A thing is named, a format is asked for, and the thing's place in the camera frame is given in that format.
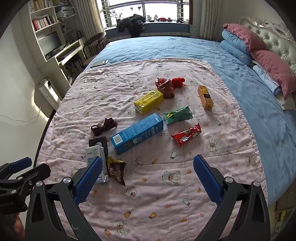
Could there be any blue patterned pillow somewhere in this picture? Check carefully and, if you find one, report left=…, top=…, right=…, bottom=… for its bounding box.
left=252, top=64, right=285, bottom=96

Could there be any red snack packet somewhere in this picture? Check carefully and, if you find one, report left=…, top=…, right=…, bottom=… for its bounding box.
left=171, top=122, right=202, bottom=148

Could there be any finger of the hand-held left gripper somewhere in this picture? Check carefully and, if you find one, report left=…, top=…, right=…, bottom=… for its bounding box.
left=0, top=157, right=33, bottom=180
left=0, top=163, right=51, bottom=189

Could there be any black computer monitor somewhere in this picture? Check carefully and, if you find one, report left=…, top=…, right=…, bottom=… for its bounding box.
left=38, top=31, right=64, bottom=58

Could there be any dark round-back chair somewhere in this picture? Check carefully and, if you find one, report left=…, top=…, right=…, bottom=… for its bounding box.
left=83, top=31, right=107, bottom=60

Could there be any dark red ribbon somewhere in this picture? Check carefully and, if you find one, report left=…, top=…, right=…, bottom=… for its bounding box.
left=91, top=118, right=117, bottom=136

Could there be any orange carton box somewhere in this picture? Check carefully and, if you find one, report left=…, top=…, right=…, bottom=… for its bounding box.
left=198, top=85, right=213, bottom=111

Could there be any white computer desk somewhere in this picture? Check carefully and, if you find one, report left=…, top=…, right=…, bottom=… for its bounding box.
left=54, top=37, right=88, bottom=80

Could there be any brown gold snack wrapper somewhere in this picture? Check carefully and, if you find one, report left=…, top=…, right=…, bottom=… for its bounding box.
left=106, top=156, right=127, bottom=186

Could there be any computer keyboard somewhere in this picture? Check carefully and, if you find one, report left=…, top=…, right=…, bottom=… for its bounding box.
left=59, top=43, right=81, bottom=60

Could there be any green snack packet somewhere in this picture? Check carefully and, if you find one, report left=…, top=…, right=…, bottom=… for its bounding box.
left=163, top=106, right=193, bottom=125

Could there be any person's left hand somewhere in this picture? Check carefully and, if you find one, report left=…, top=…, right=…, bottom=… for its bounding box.
left=13, top=213, right=25, bottom=235

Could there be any pink pillow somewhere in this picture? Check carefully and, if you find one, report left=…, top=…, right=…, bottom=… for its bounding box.
left=223, top=23, right=270, bottom=52
left=250, top=50, right=296, bottom=100

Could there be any black jacket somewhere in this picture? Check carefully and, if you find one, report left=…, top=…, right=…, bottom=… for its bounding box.
left=117, top=14, right=146, bottom=37

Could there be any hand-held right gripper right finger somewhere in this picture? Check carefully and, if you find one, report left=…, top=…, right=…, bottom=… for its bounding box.
left=193, top=154, right=271, bottom=241

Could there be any grey phone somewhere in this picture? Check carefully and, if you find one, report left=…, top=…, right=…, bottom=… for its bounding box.
left=90, top=60, right=109, bottom=68

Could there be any blue folded duvet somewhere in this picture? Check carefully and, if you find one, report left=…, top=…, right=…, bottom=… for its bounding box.
left=220, top=30, right=254, bottom=67

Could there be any blue carton box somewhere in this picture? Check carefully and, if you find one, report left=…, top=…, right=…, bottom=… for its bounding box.
left=110, top=113, right=164, bottom=154

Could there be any yellow carton box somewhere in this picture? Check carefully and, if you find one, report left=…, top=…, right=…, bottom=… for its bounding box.
left=134, top=89, right=164, bottom=115

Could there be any pink bear print quilt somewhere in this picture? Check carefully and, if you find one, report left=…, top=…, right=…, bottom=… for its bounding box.
left=35, top=59, right=269, bottom=241

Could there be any red crumpled wrapper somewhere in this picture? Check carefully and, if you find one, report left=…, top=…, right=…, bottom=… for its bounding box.
left=171, top=77, right=186, bottom=89

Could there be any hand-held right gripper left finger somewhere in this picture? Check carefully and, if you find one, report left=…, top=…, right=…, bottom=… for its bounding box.
left=25, top=156, right=109, bottom=241

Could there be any tufted white headboard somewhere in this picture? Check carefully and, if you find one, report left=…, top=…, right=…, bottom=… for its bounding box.
left=239, top=16, right=296, bottom=73

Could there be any window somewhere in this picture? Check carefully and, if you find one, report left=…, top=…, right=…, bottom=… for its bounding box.
left=102, top=0, right=193, bottom=24

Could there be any brown crumpled wrapper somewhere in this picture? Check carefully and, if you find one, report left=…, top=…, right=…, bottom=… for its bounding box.
left=159, top=81, right=175, bottom=100

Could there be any blue bedsheet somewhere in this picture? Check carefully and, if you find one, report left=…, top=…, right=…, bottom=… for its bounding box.
left=83, top=36, right=296, bottom=209

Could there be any white milk carton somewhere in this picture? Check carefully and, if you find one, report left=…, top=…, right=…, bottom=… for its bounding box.
left=85, top=146, right=109, bottom=183

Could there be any white air purifier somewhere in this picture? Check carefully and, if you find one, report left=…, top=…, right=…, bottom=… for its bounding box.
left=37, top=78, right=63, bottom=110

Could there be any striped beige curtain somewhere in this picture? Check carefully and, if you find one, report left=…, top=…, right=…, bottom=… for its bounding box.
left=199, top=0, right=223, bottom=40
left=75, top=0, right=106, bottom=36

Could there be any white bookshelf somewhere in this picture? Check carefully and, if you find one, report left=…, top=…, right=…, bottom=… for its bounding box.
left=28, top=0, right=81, bottom=62

